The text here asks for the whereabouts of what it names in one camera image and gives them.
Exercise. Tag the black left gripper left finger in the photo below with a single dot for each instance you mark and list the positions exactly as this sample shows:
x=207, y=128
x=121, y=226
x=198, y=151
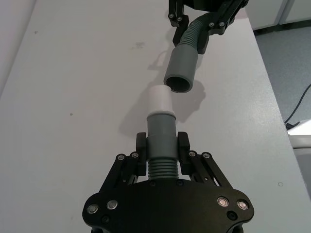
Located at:
x=141, y=150

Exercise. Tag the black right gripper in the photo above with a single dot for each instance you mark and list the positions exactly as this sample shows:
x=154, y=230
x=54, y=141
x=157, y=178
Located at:
x=204, y=4

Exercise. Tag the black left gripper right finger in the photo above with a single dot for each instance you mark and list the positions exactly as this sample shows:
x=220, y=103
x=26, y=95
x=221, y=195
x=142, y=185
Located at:
x=183, y=150

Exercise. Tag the pale grey cabinet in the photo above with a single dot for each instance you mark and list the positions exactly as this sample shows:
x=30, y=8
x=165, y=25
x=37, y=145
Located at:
x=279, y=12

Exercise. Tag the white flat device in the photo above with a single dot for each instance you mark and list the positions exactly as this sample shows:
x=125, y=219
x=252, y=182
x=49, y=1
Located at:
x=301, y=136

